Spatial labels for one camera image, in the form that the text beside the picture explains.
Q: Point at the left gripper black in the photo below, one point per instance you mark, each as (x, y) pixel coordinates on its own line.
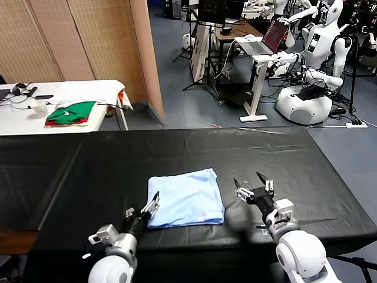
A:
(134, 228)

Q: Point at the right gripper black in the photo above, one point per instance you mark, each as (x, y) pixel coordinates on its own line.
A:
(262, 200)

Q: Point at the light blue t-shirt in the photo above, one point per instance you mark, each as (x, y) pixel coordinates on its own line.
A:
(185, 200)

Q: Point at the black table cover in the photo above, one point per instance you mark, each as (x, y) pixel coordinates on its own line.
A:
(88, 165)

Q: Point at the pink item on floor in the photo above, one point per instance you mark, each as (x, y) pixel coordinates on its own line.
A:
(216, 125)

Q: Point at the black flat case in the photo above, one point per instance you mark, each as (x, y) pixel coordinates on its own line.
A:
(235, 98)

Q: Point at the white humanoid robot on base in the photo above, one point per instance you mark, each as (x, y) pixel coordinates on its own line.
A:
(303, 109)

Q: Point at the white standing desk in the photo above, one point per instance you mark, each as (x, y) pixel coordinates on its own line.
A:
(257, 88)

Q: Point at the red folded shirt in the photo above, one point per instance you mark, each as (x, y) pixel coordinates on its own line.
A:
(83, 120)

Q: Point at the orange and white garment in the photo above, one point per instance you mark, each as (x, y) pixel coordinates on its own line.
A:
(126, 100)

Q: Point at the cream folded garment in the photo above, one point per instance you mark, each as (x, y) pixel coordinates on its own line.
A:
(67, 125)

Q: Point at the black power adapter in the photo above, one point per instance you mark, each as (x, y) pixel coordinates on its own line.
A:
(338, 111)

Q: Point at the white power strip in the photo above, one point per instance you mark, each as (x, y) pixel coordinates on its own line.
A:
(357, 125)

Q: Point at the green folded shirt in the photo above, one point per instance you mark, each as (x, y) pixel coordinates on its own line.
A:
(70, 112)

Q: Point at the black stand leg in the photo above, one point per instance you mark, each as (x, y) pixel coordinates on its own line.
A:
(360, 261)

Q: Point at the black monitor tripod stand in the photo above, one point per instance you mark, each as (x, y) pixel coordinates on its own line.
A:
(211, 67)

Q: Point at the white cloth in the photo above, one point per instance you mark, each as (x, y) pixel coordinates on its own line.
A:
(88, 90)

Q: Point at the white paper cup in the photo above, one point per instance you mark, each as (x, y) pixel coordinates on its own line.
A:
(40, 109)

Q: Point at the white leaning board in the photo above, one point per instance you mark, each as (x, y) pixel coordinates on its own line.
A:
(200, 53)

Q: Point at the black smartphone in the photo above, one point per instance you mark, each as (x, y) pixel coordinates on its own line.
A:
(44, 96)

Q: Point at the white folding table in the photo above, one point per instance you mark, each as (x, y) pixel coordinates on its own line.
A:
(17, 123)

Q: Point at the black light stand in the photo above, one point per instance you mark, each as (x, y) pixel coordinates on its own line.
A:
(354, 73)

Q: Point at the white computer mouse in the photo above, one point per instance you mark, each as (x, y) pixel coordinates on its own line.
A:
(250, 36)

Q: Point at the laptop with red screen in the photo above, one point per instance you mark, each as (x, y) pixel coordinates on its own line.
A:
(275, 35)

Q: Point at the brown wooden desk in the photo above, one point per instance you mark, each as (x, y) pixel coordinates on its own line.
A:
(246, 29)

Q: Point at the black remote control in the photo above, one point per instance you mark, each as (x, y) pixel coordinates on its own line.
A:
(33, 90)

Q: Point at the small black box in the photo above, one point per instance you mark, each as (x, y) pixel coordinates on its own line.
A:
(226, 31)

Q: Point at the white round device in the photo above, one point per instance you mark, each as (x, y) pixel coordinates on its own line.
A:
(186, 41)

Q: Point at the thin black tripod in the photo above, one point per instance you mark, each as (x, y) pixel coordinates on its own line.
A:
(191, 35)

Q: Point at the black headphones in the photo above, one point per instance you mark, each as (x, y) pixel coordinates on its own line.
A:
(17, 88)

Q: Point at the open dark laptop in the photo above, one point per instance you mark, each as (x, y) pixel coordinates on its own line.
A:
(234, 11)

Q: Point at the wooden folding screen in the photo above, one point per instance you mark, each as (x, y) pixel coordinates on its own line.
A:
(88, 38)

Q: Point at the white robot with raised arms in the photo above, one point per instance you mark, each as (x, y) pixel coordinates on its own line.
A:
(294, 13)

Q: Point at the black monitor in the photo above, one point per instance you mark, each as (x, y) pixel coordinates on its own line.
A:
(211, 11)

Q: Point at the white robot partly seen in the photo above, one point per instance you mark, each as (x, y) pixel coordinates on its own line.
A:
(369, 44)

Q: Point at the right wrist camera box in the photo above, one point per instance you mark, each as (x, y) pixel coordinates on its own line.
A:
(284, 210)

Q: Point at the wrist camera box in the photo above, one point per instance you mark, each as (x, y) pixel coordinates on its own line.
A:
(284, 210)
(101, 236)

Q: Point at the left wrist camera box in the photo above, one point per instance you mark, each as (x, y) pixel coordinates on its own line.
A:
(101, 236)

